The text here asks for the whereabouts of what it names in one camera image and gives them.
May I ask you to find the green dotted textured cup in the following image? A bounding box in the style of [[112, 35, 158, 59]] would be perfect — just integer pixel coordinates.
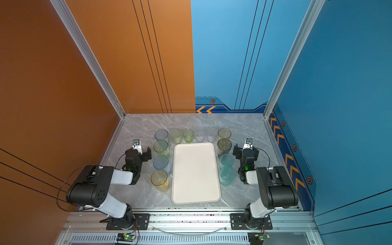
[[170, 129, 183, 145]]

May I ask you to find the small green clear glass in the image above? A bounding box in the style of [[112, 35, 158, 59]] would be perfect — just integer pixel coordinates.
[[183, 129, 194, 143]]

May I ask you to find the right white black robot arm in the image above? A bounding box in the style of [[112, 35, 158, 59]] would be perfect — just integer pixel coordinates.
[[233, 144, 299, 229]]

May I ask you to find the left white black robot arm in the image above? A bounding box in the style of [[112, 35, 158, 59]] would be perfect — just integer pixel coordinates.
[[66, 146, 152, 230]]

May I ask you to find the white rectangular plastic tray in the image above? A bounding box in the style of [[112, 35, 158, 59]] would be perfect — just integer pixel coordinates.
[[171, 143, 221, 205]]

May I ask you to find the teal cup upper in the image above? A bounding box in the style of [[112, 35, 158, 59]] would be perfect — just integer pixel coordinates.
[[219, 154, 234, 167]]

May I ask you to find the teal cup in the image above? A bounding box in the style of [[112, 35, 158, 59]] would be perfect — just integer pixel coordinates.
[[219, 166, 235, 186], [219, 154, 234, 167]]

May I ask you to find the dark smoke grey cup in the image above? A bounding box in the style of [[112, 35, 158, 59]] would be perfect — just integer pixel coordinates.
[[217, 138, 232, 158]]

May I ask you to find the tall blue clear cup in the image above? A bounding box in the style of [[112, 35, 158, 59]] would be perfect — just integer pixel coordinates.
[[153, 156, 171, 175]]

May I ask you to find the tall green clear cup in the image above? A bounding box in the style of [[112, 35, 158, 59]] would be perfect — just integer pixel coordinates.
[[153, 140, 169, 158]]

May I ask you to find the amber yellow cup right back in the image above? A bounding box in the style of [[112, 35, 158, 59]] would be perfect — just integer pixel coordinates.
[[217, 128, 232, 140]]

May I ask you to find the teal cup lower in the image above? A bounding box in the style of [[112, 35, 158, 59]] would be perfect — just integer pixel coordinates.
[[219, 166, 235, 186]]

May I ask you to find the yellow cup left front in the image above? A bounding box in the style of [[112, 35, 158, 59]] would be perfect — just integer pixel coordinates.
[[151, 169, 169, 193]]

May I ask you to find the tall grey-blue cup back left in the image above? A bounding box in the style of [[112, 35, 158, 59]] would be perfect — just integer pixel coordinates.
[[154, 129, 169, 143]]

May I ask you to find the left green circuit board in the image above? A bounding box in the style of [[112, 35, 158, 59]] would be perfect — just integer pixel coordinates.
[[116, 233, 137, 244]]

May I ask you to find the green circuit board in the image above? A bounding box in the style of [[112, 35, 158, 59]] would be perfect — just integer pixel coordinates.
[[248, 233, 271, 245], [116, 233, 137, 244]]

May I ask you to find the right green circuit board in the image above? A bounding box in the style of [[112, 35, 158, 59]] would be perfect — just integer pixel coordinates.
[[248, 233, 271, 245]]

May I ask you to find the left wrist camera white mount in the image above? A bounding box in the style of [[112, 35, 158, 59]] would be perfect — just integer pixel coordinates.
[[132, 139, 143, 154]]

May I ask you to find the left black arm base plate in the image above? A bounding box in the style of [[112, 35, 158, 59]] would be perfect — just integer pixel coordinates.
[[106, 213, 150, 231]]

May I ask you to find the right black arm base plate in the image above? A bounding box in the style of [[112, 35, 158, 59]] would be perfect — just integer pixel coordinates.
[[230, 213, 273, 230]]

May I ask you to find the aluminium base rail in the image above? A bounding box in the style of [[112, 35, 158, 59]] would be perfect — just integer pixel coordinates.
[[56, 208, 324, 245]]

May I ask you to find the right aluminium corner post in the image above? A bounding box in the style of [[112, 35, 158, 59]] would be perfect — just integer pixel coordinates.
[[263, 0, 325, 119]]

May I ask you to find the aluminium corner post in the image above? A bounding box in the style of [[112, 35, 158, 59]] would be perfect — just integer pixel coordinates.
[[50, 0, 126, 119], [263, 0, 325, 119]]

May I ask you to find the left aluminium corner post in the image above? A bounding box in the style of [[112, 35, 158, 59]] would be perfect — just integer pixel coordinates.
[[50, 0, 126, 119]]

